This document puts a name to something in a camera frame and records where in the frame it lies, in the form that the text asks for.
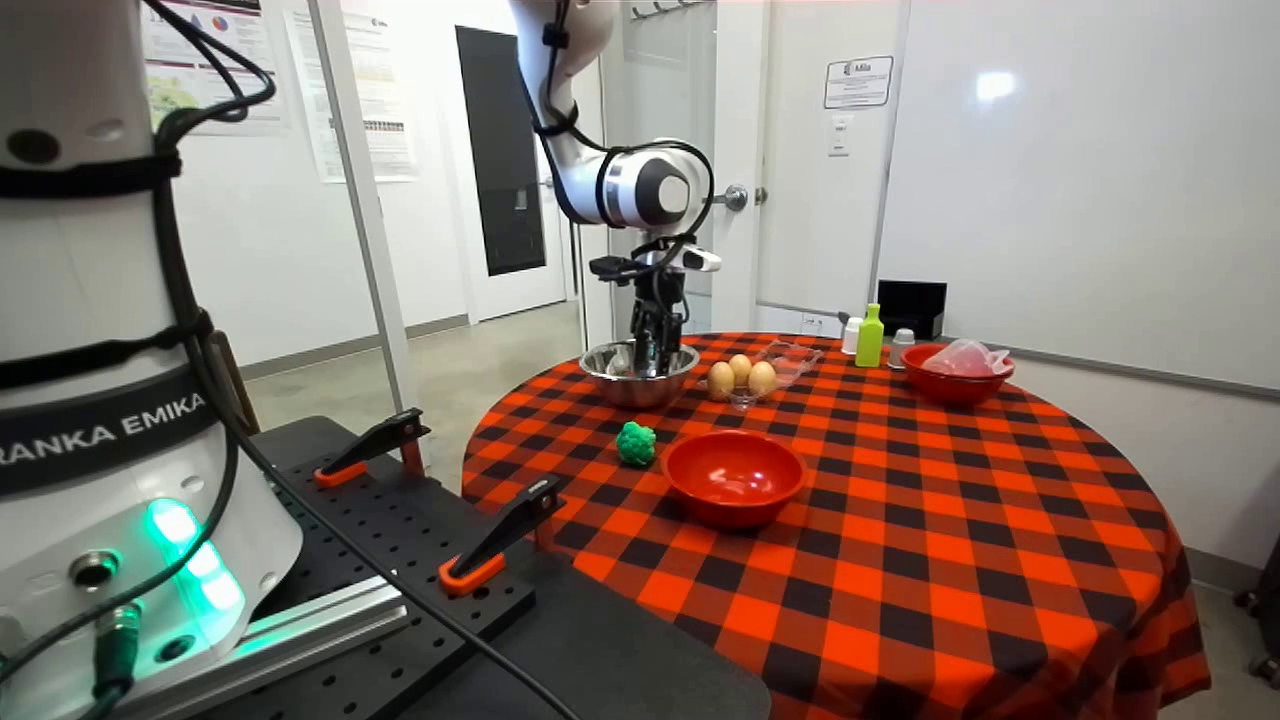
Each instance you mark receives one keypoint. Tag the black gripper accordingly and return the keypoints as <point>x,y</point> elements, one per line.
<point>661,274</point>

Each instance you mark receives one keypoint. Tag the silver metal bowl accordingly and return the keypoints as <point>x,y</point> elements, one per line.
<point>639,389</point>

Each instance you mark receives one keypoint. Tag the beige egg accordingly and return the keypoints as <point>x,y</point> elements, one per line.
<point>760,382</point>
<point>740,365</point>
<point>723,382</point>

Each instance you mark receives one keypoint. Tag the empty red bowl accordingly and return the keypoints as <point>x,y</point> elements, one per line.
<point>734,479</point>

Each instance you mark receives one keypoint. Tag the red bowl holding plastic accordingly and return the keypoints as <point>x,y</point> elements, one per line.
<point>955,387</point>

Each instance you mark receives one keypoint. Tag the green toy broccoli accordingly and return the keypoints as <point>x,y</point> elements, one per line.
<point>639,444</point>

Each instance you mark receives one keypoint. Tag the clear plastic container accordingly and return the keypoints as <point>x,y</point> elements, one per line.
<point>799,361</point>

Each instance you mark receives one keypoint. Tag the white door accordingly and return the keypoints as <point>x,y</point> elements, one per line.
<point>803,241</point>

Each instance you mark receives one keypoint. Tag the small white bottle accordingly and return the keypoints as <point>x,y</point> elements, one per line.
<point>849,339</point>

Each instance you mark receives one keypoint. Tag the green squeeze bottle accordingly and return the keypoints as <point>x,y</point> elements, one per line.
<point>871,340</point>

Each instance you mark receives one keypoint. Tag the door with black window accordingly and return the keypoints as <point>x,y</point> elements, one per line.
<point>501,187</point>

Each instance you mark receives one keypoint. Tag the small clear jar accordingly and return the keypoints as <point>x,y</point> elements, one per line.
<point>900,344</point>

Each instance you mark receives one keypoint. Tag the black orange clamp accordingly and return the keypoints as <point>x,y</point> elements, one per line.
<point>383,443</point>
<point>506,534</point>

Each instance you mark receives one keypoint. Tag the black box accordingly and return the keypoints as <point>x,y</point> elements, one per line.
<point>914,304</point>

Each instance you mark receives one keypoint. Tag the small white door label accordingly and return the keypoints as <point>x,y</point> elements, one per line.
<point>837,140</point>

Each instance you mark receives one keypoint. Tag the crumpled clear plastic wrap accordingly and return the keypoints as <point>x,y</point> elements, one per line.
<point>962,359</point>

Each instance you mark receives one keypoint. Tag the slanted metal pole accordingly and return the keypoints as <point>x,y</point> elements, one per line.
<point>364,241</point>

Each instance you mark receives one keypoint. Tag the paper sign on door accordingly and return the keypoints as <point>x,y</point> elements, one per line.
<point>856,80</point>

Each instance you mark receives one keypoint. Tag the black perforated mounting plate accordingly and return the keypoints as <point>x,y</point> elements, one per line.
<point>400,534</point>

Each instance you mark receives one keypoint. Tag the orange black checkered tablecloth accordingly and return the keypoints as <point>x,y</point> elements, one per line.
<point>932,562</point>

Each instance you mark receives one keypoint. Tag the large whiteboard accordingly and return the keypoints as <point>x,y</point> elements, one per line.
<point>1095,187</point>

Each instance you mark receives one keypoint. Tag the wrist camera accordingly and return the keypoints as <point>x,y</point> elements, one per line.
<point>703,262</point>

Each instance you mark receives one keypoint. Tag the wall coat hooks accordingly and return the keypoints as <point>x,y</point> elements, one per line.
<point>664,9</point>

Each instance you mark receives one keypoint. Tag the white paper wall poster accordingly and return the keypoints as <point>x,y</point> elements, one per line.
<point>385,133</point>

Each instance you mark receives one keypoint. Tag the aluminium rail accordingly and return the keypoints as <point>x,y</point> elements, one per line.
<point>314,624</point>

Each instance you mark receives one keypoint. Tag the colourful wall poster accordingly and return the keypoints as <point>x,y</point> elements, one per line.
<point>181,65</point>

